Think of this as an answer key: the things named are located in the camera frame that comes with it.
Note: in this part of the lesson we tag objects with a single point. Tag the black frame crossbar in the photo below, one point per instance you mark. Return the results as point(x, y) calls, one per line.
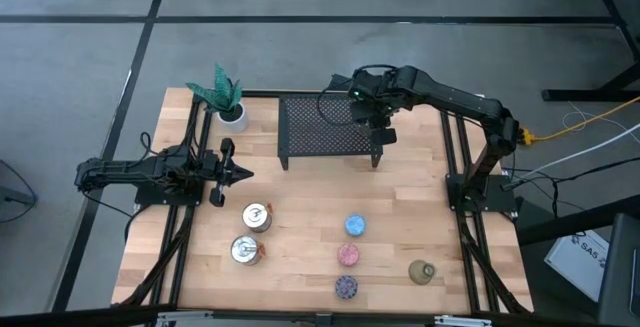
point(75, 317)

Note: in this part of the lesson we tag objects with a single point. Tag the black aluminium table frame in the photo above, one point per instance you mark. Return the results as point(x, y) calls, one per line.
point(257, 93)

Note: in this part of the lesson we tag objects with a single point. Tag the white printed cardboard box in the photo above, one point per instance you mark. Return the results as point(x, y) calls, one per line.
point(580, 262)

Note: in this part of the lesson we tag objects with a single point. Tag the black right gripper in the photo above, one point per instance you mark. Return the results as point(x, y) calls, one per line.
point(370, 112)

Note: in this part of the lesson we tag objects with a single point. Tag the black floor beam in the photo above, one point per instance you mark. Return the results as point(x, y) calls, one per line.
point(575, 222)

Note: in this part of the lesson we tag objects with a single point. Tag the blue patterned candle tin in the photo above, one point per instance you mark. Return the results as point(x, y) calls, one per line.
point(355, 225)

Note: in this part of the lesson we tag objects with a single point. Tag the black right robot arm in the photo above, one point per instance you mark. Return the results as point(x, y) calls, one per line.
point(450, 97)

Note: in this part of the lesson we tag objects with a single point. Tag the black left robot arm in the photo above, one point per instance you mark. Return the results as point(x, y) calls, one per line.
point(125, 169)

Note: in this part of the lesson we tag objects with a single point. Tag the orange candle tin silver lid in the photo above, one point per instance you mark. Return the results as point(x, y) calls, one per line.
point(246, 250)
point(257, 217)

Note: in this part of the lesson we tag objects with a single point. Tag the dark grey cabinet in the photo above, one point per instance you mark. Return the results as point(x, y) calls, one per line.
point(622, 277)

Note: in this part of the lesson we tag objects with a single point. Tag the green glass candlestick holder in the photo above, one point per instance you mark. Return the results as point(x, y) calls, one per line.
point(421, 272)

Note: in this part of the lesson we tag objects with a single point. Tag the black desk leg frame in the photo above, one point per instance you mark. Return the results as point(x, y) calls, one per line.
point(590, 95)

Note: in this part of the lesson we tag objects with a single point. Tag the pink patterned candle tin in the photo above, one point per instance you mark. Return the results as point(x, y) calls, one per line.
point(348, 255)

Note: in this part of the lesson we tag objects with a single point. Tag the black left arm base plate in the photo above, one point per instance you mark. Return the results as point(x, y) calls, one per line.
point(165, 198)

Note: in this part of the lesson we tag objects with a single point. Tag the silver metal bracket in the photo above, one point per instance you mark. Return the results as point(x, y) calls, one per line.
point(465, 322)
point(190, 318)

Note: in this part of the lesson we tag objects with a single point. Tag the black mesh metal shelf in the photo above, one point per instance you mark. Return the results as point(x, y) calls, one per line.
point(310, 127)

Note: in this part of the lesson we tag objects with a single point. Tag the black camera stand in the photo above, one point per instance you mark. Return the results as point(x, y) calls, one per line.
point(340, 83)

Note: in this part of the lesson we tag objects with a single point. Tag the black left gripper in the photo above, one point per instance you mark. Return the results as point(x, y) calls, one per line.
point(225, 172)

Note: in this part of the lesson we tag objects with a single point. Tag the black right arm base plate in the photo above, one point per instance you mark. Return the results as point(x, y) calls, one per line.
point(495, 197)

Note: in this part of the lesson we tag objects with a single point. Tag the green plant in white pot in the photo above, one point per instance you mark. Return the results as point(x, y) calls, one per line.
point(225, 99)

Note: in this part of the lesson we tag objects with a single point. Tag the dark floral candle tin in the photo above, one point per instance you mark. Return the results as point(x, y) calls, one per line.
point(346, 287)

